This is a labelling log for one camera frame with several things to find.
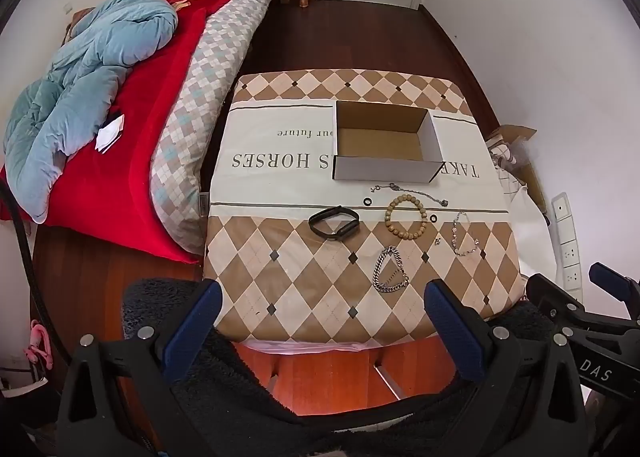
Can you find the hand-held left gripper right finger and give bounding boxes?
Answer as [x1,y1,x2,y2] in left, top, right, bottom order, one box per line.
[424,278,589,457]

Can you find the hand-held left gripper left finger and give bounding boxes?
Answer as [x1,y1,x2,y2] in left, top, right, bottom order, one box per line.
[59,279,223,457]

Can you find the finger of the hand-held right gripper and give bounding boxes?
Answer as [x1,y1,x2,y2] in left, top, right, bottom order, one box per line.
[588,262,640,310]
[525,273,593,335]

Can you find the silver charm bracelet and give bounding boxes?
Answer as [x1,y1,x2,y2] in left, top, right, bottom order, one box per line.
[451,210,482,257]

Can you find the chunky silver chain bracelet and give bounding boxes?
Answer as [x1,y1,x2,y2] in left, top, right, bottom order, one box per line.
[372,246,411,294]

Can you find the wooden bead bracelet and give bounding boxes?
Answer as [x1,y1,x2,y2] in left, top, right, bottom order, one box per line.
[384,194,429,240]

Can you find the thin silver necklace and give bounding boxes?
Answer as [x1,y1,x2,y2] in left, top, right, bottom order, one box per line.
[371,182,449,208]

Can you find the black wristband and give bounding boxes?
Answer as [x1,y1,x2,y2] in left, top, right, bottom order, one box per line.
[308,206,359,241]

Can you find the white cardboard box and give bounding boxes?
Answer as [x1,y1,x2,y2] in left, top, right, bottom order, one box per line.
[332,100,446,184]

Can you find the white power strip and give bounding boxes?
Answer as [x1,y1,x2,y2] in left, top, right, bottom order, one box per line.
[551,192,585,303]

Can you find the white plastic sheet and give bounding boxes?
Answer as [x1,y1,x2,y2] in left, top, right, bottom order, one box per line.
[492,147,557,285]

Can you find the dark fuzzy clothing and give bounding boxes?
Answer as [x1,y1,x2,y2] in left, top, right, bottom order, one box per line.
[122,278,556,443]

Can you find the metal table leg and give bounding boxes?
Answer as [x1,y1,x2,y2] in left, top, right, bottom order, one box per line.
[372,344,402,402]

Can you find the brown cardboard pieces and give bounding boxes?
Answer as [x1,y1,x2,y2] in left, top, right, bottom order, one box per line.
[484,124,551,215]

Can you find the pink object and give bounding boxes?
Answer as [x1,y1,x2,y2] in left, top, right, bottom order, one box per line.
[24,319,56,370]

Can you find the bed with red blanket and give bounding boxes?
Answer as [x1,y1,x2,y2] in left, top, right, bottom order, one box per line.
[0,0,281,265]

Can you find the white paper packet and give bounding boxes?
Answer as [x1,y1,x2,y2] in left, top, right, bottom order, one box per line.
[95,116,125,155]

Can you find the checkered bed cover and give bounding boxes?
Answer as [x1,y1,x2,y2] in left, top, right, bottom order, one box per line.
[150,0,292,258]

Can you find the light blue quilt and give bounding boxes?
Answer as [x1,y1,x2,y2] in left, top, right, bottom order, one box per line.
[4,0,286,224]

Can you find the brown pillow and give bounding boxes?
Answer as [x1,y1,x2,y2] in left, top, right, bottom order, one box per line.
[65,7,97,44]

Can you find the black cable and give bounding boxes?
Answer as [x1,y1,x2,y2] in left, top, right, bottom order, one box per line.
[0,177,68,365]

